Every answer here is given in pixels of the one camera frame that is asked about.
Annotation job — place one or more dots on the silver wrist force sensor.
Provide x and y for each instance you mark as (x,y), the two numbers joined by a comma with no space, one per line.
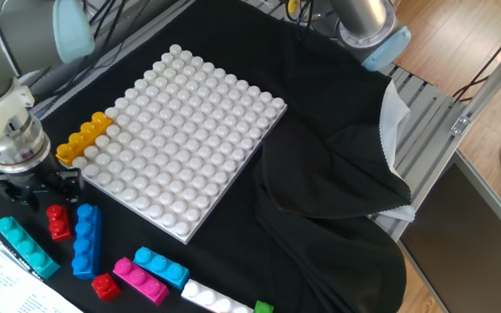
(20,148)

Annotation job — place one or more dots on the pink three-stud block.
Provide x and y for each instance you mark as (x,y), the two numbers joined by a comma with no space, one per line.
(141,280)

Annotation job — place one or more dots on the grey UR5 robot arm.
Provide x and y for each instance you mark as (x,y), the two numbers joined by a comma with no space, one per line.
(15,39)

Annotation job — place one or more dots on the black cloth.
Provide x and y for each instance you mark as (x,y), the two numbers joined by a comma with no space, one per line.
(320,174)

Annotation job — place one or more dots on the teal four-stud block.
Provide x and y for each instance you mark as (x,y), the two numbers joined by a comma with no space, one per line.
(28,248)

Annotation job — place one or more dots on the blue four-stud block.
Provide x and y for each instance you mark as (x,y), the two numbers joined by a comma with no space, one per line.
(86,243)

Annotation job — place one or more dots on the green two-stud block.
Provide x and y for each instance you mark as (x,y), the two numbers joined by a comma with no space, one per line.
(263,308)

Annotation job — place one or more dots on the white studded baseplate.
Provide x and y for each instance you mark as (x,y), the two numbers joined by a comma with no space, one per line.
(176,165)

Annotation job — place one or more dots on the small red block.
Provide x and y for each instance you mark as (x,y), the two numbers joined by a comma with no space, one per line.
(105,287)

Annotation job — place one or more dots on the white four-stud block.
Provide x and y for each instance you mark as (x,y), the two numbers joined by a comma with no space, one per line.
(209,300)

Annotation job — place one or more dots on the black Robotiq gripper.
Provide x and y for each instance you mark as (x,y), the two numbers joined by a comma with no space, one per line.
(28,178)

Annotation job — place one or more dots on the white cloth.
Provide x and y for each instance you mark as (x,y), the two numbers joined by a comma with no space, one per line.
(392,121)

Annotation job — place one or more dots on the light blue three-stud block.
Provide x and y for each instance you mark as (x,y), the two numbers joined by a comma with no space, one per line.
(161,267)

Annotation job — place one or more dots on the white printed paper sheet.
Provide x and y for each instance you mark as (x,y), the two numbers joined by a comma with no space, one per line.
(7,287)

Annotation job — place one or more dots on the aluminium frame post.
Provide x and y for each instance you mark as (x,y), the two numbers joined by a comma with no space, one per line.
(489,87)

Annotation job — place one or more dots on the metal corner bracket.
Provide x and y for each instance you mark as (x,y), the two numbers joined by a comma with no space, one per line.
(460,126)

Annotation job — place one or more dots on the red two-stud block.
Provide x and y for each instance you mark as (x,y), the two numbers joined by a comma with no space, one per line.
(59,224)

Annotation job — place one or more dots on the yellow four-stud block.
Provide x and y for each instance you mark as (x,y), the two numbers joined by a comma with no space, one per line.
(83,137)

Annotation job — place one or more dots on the dark flat panel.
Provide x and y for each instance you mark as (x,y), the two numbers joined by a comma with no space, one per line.
(459,243)

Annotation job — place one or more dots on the small yellow item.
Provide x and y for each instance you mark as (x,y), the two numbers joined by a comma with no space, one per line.
(292,5)

